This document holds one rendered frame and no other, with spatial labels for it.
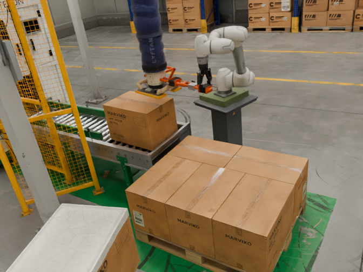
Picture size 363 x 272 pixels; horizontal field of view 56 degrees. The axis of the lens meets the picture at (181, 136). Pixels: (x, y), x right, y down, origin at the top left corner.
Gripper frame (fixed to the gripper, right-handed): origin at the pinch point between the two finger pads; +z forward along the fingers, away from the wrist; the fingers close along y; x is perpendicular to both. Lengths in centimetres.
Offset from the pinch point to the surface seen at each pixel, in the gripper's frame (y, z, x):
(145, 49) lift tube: 11, -29, -56
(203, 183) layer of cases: 32, 67, 19
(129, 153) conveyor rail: 40, 65, -69
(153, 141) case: 22, 56, -54
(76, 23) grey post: -89, -17, -364
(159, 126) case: 10, 45, -56
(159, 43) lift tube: -1, -31, -50
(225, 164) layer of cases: 1, 67, 16
